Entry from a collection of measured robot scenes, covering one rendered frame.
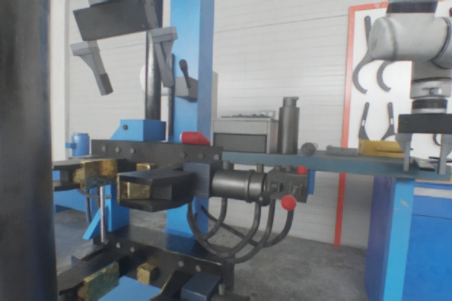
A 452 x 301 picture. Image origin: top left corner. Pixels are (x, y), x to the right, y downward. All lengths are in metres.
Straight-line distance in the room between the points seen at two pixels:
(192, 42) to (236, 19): 1.86
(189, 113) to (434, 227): 1.38
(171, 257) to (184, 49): 1.00
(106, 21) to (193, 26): 0.87
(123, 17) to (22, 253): 0.54
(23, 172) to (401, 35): 0.84
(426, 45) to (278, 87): 2.20
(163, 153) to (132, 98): 2.71
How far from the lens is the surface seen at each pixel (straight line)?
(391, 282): 1.18
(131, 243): 1.29
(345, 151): 0.97
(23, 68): 0.67
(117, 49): 4.08
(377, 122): 2.66
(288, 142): 0.87
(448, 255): 1.70
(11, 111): 0.66
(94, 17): 0.51
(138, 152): 1.15
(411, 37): 0.62
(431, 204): 1.60
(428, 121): 0.78
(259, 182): 0.77
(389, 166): 0.86
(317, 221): 2.81
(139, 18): 0.47
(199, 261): 1.09
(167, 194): 0.74
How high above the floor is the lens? 1.13
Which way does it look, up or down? 4 degrees down
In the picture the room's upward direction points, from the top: 2 degrees clockwise
